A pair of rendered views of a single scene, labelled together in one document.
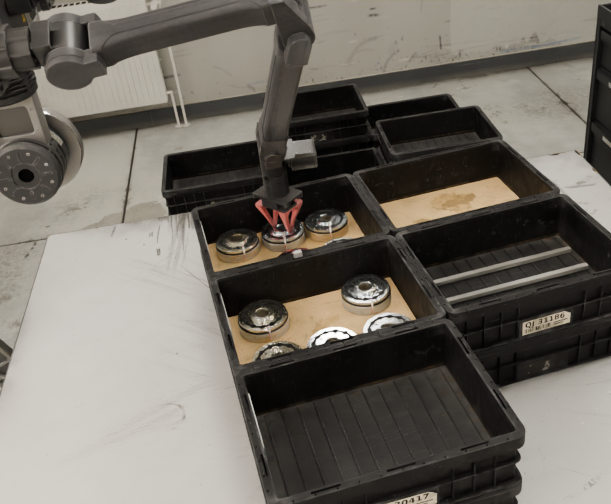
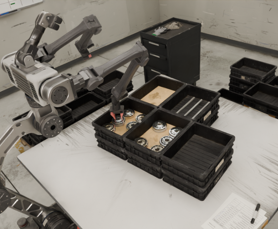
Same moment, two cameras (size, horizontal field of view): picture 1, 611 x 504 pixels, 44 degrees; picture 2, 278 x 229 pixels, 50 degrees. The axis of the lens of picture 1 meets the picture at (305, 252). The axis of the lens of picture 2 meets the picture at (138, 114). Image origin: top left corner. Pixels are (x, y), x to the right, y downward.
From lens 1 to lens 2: 104 cm
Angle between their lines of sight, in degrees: 30
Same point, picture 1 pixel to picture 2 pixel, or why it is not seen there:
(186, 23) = (123, 61)
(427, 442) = (208, 151)
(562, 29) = (104, 40)
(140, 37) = (111, 68)
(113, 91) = not seen: outside the picture
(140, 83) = not seen: outside the picture
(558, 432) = not seen: hidden behind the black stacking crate
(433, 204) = (149, 98)
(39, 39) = (85, 77)
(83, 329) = (68, 176)
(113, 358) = (89, 178)
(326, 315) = (154, 136)
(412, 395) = (194, 143)
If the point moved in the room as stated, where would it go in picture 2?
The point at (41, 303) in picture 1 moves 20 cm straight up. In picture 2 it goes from (42, 176) to (33, 155)
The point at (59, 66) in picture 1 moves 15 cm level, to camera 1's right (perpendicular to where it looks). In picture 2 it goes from (93, 83) to (117, 72)
